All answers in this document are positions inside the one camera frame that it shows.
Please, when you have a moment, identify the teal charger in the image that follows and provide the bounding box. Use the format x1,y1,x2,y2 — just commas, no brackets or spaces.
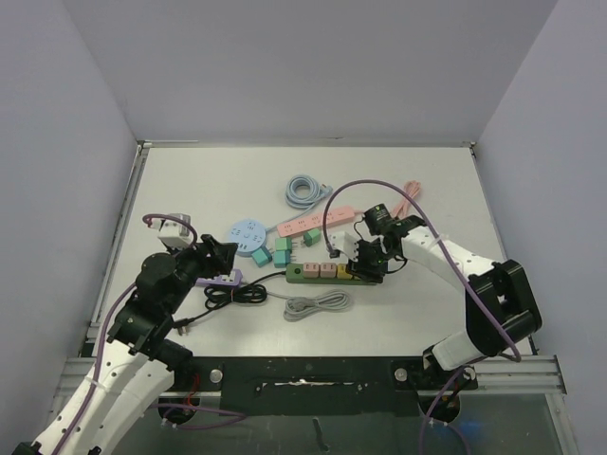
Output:
251,246,273,267
273,249,297,268

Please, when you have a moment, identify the grey coiled cord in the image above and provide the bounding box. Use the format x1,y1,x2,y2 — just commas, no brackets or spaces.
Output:
283,289,352,323

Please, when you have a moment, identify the purple power strip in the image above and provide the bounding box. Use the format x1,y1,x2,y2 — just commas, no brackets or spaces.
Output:
196,268,243,287

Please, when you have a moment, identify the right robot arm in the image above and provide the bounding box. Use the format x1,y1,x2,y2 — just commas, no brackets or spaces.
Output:
328,204,543,388

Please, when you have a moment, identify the blue round power strip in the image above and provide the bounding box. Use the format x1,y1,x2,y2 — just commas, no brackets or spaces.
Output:
228,219,267,257

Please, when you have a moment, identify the black power cord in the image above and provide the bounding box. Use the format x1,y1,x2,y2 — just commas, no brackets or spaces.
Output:
173,274,290,338

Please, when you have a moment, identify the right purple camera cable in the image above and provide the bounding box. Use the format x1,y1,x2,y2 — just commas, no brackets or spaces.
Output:
322,178,523,455

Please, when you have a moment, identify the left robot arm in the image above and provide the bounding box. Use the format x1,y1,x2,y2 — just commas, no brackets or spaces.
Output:
13,234,237,454

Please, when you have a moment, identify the pink charger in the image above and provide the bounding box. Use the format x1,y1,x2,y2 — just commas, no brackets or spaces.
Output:
303,263,321,279
320,263,338,279

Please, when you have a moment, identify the pink power strip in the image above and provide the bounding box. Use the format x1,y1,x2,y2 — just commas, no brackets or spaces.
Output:
277,206,357,237

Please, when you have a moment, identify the small green charger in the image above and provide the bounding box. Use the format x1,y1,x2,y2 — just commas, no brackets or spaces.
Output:
301,227,322,247

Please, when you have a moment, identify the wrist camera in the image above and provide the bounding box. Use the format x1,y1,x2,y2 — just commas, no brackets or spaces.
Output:
143,215,193,250
328,231,359,262

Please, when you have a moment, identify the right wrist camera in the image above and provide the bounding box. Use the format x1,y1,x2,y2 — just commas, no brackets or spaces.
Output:
328,231,359,262

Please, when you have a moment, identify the pink coiled cord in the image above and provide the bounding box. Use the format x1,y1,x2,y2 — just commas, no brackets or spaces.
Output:
353,179,424,224

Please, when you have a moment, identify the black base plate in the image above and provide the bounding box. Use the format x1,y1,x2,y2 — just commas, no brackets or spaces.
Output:
157,356,478,425

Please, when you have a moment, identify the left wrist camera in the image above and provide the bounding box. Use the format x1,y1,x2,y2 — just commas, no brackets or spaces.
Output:
143,215,193,250

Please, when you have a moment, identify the green charger upper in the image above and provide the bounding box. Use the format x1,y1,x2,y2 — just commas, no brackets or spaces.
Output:
274,237,300,252

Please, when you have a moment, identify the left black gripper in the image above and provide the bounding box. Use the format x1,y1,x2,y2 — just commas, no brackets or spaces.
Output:
165,233,236,313

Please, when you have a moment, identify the green power strip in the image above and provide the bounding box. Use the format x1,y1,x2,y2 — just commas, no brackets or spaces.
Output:
285,263,374,285

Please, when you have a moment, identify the blue coiled cord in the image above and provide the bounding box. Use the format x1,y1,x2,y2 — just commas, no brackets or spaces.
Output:
283,173,335,209

